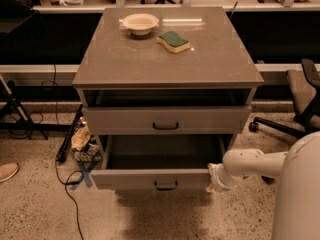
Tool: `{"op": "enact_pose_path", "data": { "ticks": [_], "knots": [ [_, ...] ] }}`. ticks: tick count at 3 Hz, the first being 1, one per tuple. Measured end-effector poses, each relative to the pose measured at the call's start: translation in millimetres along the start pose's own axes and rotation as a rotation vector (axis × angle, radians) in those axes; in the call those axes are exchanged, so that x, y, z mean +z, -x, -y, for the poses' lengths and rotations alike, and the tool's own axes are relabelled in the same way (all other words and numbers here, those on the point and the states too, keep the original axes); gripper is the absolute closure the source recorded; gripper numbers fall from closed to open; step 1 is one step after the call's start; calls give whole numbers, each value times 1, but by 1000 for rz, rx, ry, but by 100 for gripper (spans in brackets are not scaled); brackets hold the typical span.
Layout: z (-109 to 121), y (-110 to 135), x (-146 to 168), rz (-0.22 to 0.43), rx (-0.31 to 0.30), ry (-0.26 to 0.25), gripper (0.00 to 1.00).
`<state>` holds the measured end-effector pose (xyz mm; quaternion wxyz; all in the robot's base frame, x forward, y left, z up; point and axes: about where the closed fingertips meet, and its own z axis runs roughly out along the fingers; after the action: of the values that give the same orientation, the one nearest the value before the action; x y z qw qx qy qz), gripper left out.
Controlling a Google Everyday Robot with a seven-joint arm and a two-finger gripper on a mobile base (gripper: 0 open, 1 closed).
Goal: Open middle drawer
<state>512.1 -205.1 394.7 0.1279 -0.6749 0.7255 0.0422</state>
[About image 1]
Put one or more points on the black power strip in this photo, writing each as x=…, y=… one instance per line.
x=61, y=154

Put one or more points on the grey top drawer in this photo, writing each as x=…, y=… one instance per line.
x=166, y=120

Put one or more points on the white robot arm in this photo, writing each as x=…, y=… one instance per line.
x=297, y=208

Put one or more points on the white bowl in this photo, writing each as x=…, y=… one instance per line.
x=140, y=24

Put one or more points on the green yellow sponge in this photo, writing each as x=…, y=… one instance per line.
x=173, y=42

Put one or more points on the black office chair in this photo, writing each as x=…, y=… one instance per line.
x=305, y=89

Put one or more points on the tan shoe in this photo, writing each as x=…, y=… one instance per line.
x=7, y=171

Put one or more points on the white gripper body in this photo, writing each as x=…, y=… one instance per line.
x=219, y=179

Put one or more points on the grey drawer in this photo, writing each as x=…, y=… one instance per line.
x=159, y=162
x=166, y=120

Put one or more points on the black tripod stand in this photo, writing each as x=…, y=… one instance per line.
x=24, y=125

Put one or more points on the grey drawer cabinet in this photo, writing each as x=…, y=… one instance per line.
x=119, y=71

